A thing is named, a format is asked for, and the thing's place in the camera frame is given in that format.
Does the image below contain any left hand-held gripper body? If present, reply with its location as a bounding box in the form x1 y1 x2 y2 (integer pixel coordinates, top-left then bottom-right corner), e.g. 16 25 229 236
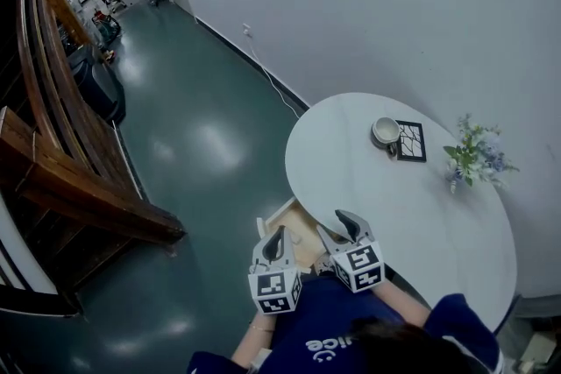
246 259 304 316

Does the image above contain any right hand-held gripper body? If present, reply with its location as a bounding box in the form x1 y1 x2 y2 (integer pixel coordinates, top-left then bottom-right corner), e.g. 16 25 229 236
326 237 387 294

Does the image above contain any person's left forearm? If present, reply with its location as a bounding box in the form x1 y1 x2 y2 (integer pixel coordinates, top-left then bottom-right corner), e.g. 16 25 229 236
230 310 278 370

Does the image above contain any person's right forearm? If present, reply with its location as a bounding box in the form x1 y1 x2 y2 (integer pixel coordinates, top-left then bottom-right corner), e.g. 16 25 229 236
372 279 433 328

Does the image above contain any white oval desk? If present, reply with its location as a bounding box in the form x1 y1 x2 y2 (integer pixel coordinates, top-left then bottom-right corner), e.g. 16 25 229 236
284 91 519 335

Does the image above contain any navy blue shirt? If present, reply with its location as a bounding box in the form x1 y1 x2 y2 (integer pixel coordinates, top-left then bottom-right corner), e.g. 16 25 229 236
186 275 506 374

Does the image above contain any cream cup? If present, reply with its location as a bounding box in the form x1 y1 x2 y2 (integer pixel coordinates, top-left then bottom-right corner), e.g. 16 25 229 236
371 116 402 157

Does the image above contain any flower bouquet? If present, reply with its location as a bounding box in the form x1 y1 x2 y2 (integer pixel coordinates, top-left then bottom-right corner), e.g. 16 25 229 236
443 113 521 194

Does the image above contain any grey storage shelf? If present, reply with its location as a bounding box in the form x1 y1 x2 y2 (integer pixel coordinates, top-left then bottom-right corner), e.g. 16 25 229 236
494 293 561 374

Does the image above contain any dark grey trash bin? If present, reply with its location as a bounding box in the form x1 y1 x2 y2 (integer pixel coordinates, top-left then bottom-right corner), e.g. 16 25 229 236
67 52 128 122

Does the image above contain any wooden stair balustrade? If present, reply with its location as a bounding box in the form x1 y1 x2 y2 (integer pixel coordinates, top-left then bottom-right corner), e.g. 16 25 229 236
0 0 188 313

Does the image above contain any small supply cart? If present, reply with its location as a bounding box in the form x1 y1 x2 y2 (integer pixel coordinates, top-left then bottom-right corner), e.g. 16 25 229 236
89 8 123 46

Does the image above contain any black picture frame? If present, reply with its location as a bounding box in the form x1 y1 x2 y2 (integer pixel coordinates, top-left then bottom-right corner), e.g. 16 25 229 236
394 119 428 165

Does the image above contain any white power cable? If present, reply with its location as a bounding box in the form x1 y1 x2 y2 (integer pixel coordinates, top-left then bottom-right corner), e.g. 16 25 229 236
248 34 304 118

